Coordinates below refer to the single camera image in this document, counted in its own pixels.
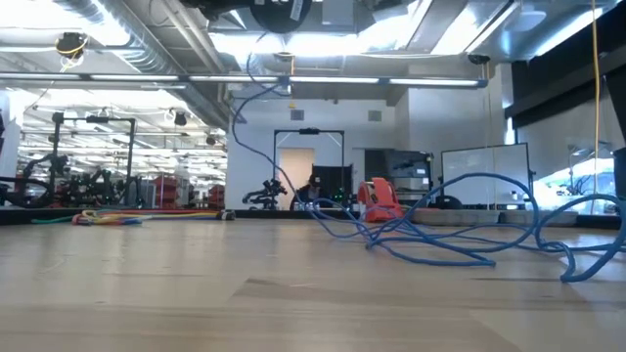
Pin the black background robot arm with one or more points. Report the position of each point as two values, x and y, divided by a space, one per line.
266 193

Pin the long light bar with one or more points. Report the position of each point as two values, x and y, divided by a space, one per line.
147 78

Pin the red shelf cart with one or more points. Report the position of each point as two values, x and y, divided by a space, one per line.
217 195
164 193

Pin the person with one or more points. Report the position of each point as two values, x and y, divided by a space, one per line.
310 193

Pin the black robot workstation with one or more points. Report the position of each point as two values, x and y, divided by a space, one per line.
93 188

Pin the red tape measure box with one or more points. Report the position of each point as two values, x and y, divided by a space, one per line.
381 200

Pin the black dome-shaped object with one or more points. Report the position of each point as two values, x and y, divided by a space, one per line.
447 203

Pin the white board on stand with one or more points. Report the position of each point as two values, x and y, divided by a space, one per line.
484 166

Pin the grey plastic tool case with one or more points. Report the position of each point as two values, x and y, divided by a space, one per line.
489 217

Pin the silver ventilation duct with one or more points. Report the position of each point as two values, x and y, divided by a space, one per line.
147 54

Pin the grey wall vent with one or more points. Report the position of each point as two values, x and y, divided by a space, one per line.
297 115
374 115

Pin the black camera gantry frame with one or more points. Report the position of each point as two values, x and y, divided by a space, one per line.
309 131

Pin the black aluminium rig frame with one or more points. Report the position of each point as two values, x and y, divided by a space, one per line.
195 214

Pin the black dome camera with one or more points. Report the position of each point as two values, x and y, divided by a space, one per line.
479 58

